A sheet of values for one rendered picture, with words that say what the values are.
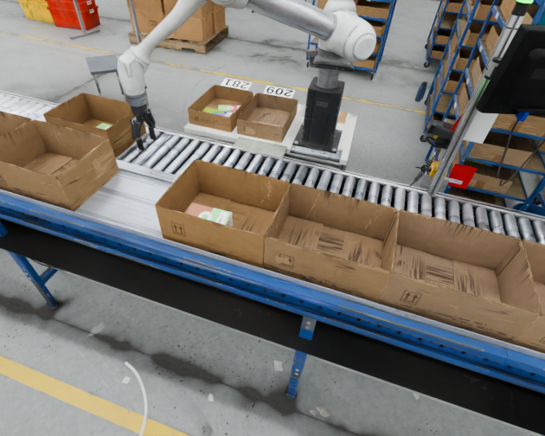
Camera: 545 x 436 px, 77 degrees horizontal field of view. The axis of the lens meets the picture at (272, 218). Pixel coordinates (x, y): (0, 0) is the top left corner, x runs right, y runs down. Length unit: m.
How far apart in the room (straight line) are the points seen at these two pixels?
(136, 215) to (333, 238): 0.77
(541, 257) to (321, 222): 0.73
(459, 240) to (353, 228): 0.36
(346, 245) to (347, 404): 0.94
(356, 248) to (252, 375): 0.97
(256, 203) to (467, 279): 0.81
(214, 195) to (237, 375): 0.98
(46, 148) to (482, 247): 1.86
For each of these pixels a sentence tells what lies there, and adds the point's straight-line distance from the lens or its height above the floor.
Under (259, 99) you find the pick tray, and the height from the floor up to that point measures 0.80.
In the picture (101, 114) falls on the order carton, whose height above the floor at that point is 0.80.
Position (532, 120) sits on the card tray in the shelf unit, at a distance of 2.31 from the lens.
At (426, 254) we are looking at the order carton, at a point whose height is 0.89.
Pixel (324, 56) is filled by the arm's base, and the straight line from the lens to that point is 1.87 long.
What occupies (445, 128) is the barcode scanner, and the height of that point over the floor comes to 1.08.
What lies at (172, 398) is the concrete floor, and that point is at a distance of 1.96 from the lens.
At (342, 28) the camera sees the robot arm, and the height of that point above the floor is 1.42.
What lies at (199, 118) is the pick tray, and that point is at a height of 0.80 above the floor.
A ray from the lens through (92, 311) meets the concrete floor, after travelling 2.31.
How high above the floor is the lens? 1.83
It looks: 44 degrees down
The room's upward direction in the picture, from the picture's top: 4 degrees clockwise
